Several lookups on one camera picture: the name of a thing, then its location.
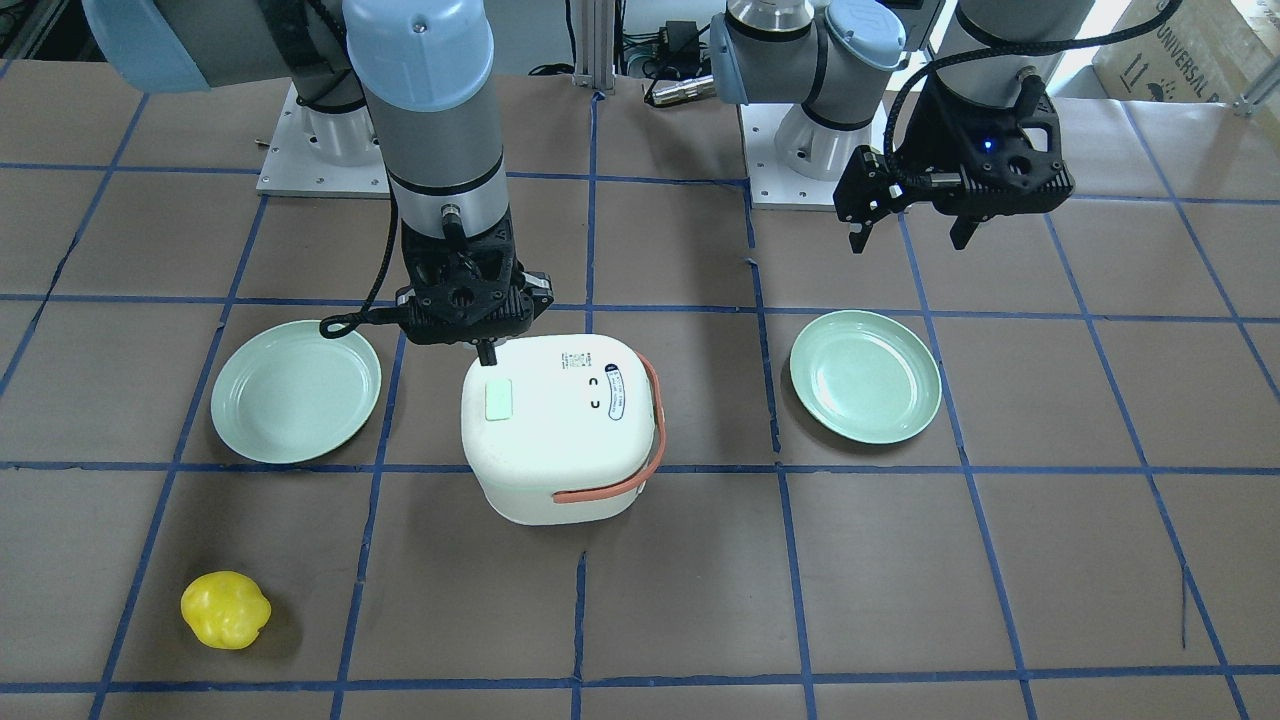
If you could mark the cardboard box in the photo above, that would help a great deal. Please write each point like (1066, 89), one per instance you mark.
(1208, 51)

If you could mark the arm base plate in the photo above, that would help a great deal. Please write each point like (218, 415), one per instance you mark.
(314, 154)
(790, 170)

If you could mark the white rice cooker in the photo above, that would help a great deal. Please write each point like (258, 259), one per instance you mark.
(562, 429)

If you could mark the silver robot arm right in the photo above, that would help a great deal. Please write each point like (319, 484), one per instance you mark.
(422, 70)

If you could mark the black power adapter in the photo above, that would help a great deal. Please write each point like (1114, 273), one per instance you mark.
(679, 42)

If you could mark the green plate near right arm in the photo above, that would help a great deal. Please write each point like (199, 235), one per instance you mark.
(291, 395)

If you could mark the yellow toy bell pepper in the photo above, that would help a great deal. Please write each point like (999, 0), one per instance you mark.
(225, 610)

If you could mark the green plate near left arm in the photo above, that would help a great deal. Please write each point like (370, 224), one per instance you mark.
(866, 377)

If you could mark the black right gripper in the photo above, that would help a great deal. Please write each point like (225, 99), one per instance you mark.
(539, 287)

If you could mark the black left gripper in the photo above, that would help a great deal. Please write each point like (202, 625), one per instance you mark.
(938, 140)

